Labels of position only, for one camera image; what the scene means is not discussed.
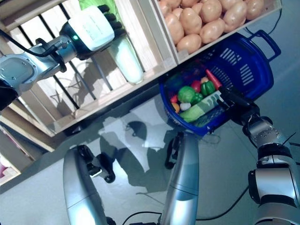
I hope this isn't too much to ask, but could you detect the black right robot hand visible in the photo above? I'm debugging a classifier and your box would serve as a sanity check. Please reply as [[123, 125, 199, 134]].
[[217, 86, 260, 124]]

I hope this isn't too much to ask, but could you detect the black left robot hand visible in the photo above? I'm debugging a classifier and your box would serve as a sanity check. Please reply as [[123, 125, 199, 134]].
[[60, 4, 128, 60]]

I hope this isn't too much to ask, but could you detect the blue plastic shopping basket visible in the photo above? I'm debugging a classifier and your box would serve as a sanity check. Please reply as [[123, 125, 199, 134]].
[[158, 29, 282, 136]]

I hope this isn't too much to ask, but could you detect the small green toy pepper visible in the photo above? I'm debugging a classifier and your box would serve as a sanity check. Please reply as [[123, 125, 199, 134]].
[[191, 92, 204, 104], [201, 81, 215, 96]]

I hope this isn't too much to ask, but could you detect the red toy carrot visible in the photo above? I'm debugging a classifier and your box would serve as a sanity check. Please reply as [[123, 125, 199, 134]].
[[205, 69, 222, 91]]

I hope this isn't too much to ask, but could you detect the red toy tomato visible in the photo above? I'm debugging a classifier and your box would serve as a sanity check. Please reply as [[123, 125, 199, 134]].
[[191, 80, 202, 93]]

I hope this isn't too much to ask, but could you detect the small green toy lettuce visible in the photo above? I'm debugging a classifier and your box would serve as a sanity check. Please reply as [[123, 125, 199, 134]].
[[177, 86, 195, 103]]

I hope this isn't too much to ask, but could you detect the brown potato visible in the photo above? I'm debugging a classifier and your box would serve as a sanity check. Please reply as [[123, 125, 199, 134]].
[[164, 13, 185, 38], [245, 0, 265, 21], [176, 34, 202, 53], [199, 18, 225, 44], [200, 0, 222, 23], [224, 1, 248, 32], [179, 7, 202, 35], [159, 0, 173, 15]]

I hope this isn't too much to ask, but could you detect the silver right robot leg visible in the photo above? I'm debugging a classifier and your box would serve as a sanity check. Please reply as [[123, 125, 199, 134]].
[[160, 131, 200, 225]]

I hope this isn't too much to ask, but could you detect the silver robot leg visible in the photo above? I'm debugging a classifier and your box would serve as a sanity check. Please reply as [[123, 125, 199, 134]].
[[160, 131, 200, 225], [62, 144, 117, 225]]

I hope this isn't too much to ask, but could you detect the wooden display stand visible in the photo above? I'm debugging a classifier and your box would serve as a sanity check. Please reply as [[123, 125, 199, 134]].
[[0, 100, 78, 165]]

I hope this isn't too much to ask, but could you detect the silver left robot leg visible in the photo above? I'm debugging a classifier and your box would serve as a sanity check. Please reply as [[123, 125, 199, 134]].
[[62, 144, 117, 225]]

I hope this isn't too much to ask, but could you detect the purple white turnip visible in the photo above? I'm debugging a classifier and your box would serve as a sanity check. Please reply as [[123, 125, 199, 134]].
[[0, 163, 9, 178]]

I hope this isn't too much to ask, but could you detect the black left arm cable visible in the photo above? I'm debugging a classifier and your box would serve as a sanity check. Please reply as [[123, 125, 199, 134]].
[[0, 29, 61, 57]]

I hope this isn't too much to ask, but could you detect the black floor cable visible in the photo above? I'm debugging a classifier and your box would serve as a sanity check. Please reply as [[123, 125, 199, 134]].
[[195, 186, 250, 221]]

